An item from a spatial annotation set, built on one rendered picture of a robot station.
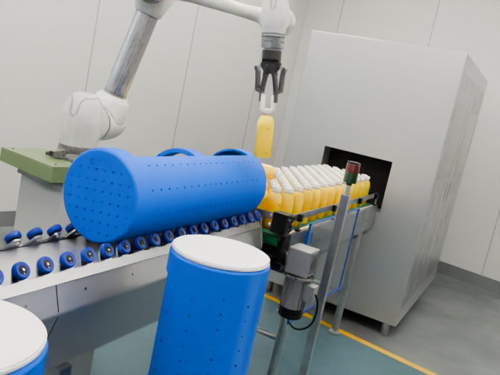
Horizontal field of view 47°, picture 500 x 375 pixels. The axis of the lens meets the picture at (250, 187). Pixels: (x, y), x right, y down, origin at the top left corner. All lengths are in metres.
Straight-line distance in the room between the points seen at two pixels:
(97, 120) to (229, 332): 1.19
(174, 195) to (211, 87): 4.43
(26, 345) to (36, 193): 1.53
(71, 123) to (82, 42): 2.70
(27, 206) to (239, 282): 1.25
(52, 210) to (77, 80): 2.81
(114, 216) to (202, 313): 0.40
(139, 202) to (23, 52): 3.24
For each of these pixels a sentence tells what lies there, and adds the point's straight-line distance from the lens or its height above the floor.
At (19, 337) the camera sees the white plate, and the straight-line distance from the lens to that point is 0.99.
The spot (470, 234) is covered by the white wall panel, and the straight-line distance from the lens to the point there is 6.29.
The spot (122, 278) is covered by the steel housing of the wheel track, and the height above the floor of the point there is 0.88.
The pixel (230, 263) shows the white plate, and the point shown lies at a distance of 1.50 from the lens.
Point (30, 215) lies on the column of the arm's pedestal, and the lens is 2.49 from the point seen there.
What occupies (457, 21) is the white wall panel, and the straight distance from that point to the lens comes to 6.52.
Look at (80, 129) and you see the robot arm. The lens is 2.38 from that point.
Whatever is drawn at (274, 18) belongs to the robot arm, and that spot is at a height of 1.76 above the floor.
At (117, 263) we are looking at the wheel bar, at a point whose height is 0.92.
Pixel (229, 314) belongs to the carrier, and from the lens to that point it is 1.52.
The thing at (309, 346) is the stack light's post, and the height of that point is 0.33.
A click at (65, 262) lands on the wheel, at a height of 0.96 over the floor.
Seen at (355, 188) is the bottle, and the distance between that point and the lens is 3.61.
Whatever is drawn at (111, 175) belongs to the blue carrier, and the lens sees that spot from 1.69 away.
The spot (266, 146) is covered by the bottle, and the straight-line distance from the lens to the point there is 2.22.
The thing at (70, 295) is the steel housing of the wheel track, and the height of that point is 0.87.
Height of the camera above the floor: 1.48
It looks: 9 degrees down
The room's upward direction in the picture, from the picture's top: 12 degrees clockwise
